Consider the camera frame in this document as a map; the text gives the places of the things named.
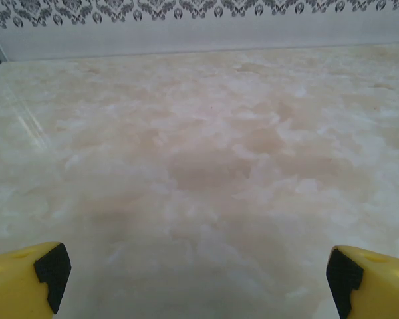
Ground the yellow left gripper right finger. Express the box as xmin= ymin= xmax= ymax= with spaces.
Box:
xmin=325 ymin=245 xmax=399 ymax=319

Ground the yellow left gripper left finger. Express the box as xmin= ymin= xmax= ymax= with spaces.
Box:
xmin=0 ymin=241 xmax=72 ymax=319

